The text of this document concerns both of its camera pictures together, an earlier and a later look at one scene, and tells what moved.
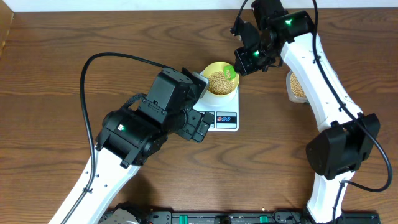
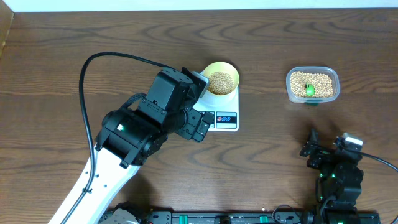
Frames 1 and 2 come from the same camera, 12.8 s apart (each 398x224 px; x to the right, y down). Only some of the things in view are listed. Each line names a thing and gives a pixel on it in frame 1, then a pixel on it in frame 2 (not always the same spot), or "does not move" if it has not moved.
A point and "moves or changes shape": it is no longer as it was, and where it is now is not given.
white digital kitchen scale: (225, 112) does not move
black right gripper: (242, 64) → (321, 154)
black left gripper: (187, 129) does not move
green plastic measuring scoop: (229, 71) moves or changes shape
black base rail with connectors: (230, 217) does not move
